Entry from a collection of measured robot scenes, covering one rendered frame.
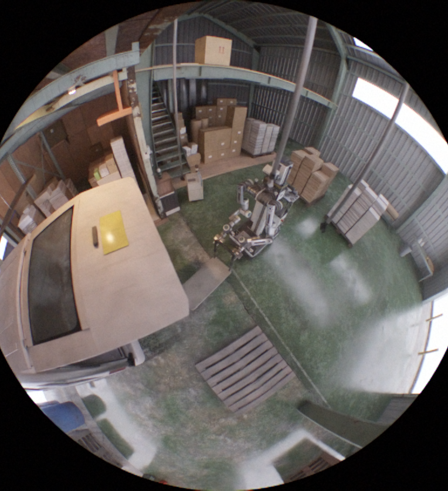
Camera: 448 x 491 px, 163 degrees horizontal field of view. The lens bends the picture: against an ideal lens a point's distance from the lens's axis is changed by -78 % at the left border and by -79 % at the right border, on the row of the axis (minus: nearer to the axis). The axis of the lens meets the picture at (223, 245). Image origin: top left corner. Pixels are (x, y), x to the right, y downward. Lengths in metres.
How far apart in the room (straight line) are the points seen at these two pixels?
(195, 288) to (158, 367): 1.41
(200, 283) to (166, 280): 1.62
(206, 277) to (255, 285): 0.83
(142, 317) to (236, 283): 2.06
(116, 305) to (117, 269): 0.19
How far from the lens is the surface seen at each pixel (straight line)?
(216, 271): 2.45
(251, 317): 2.57
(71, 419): 4.06
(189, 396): 2.75
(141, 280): 0.83
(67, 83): 1.34
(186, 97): 6.53
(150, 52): 3.38
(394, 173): 7.97
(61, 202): 4.47
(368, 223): 4.08
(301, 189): 4.39
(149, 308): 0.78
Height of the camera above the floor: 2.49
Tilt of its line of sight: 59 degrees down
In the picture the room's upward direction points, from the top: 8 degrees clockwise
